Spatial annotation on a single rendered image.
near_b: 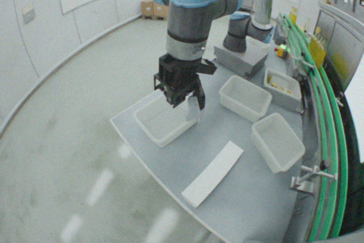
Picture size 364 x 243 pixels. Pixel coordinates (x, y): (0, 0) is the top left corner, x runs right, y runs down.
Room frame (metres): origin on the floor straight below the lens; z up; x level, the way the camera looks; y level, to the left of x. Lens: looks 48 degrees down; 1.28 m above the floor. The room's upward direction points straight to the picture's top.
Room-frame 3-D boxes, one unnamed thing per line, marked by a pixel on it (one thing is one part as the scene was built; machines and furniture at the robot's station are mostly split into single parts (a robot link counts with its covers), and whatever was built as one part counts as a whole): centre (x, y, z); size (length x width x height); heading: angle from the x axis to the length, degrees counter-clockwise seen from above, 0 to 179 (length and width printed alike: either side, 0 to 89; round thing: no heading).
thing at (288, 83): (0.55, -0.53, 0.80); 0.22 x 0.17 x 0.09; 63
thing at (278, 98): (0.54, -0.55, 0.79); 0.27 x 0.17 x 0.08; 63
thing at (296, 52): (1.42, -1.08, 0.93); 1.75 x 0.01 x 0.08; 153
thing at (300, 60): (0.61, -0.67, 0.95); 0.17 x 0.03 x 0.12; 63
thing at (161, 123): (0.37, 0.05, 0.78); 0.22 x 0.17 x 0.09; 132
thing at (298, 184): (0.04, -0.38, 0.90); 0.17 x 0.05 x 0.22; 63
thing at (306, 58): (1.38, -1.14, 0.93); 1.75 x 0.01 x 0.08; 153
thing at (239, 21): (0.86, -0.33, 1.02); 0.13 x 0.12 x 0.14; 51
